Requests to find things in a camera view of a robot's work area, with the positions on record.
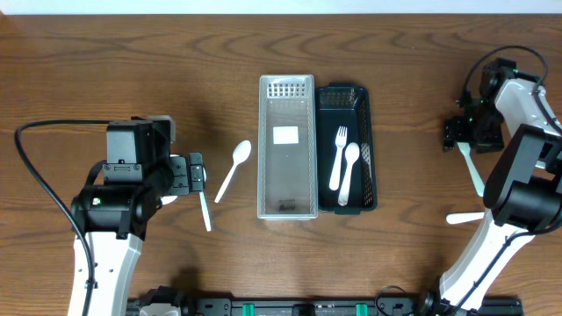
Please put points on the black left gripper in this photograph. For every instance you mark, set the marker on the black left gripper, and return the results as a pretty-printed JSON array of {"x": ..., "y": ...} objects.
[{"x": 181, "y": 184}]

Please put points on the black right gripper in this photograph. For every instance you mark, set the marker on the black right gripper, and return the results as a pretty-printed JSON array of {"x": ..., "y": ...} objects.
[{"x": 454, "y": 132}]

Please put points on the mint green plastic fork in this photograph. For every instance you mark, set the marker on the mint green plastic fork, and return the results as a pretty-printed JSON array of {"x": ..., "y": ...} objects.
[{"x": 478, "y": 184}]

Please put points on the white plastic spoon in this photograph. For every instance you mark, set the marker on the white plastic spoon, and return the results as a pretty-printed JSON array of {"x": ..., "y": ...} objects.
[{"x": 351, "y": 156}]

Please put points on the white plastic fork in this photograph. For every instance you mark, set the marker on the white plastic fork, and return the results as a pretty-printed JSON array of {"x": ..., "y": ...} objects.
[{"x": 340, "y": 143}]

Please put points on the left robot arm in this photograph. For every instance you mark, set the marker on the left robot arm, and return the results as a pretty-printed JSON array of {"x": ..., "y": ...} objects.
[{"x": 138, "y": 176}]

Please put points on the white spoon under left arm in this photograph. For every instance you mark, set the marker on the white spoon under left arm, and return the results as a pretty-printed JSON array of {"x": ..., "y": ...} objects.
[{"x": 168, "y": 200}]

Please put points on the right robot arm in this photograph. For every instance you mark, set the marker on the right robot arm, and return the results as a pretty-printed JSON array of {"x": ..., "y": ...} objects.
[{"x": 511, "y": 141}]

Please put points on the white utensil under right arm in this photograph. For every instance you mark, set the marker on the white utensil under right arm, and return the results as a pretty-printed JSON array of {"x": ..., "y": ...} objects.
[{"x": 463, "y": 217}]

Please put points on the white spoon near left gripper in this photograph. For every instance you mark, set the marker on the white spoon near left gripper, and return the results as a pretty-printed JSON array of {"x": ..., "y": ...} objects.
[{"x": 240, "y": 154}]

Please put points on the white label in basket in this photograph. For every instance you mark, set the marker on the white label in basket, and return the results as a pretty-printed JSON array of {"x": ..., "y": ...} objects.
[{"x": 285, "y": 135}]

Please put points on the clear plastic mesh basket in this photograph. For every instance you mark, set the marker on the clear plastic mesh basket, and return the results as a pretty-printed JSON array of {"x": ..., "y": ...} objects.
[{"x": 287, "y": 174}]

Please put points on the dark green mesh basket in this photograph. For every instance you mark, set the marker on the dark green mesh basket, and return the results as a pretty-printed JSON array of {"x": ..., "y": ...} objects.
[{"x": 346, "y": 105}]

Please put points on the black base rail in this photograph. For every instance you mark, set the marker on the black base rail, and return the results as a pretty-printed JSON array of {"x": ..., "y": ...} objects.
[{"x": 169, "y": 301}]

